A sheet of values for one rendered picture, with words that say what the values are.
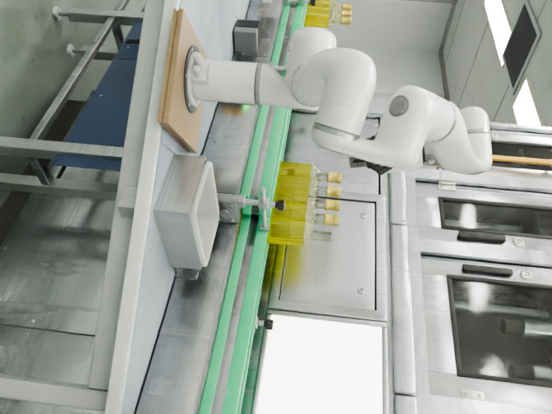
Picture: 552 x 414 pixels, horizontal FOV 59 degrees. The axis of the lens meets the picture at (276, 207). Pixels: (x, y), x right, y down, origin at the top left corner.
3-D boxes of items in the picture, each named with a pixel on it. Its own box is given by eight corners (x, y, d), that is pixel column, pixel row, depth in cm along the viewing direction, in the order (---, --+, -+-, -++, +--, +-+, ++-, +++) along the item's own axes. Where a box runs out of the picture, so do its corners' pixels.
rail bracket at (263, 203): (239, 230, 137) (283, 234, 136) (235, 190, 124) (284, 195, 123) (241, 221, 139) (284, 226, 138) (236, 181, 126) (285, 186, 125)
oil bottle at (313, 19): (286, 25, 218) (350, 29, 215) (286, 14, 213) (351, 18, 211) (287, 19, 221) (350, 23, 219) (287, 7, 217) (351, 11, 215)
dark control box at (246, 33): (233, 52, 173) (257, 53, 172) (232, 30, 167) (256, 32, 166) (237, 39, 178) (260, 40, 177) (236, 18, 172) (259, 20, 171)
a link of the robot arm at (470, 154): (411, 103, 97) (457, 123, 112) (416, 168, 95) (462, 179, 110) (453, 91, 91) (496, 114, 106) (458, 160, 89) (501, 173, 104)
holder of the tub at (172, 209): (173, 278, 125) (203, 281, 125) (152, 209, 104) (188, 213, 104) (189, 225, 136) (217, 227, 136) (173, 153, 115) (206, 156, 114)
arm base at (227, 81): (178, 85, 106) (250, 90, 105) (187, 33, 109) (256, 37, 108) (195, 115, 121) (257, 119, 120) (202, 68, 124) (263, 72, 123)
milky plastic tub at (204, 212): (172, 268, 121) (206, 271, 120) (154, 210, 104) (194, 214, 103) (188, 213, 132) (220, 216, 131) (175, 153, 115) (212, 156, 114)
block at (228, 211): (213, 223, 136) (238, 226, 136) (209, 201, 129) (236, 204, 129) (216, 213, 139) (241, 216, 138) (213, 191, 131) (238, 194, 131)
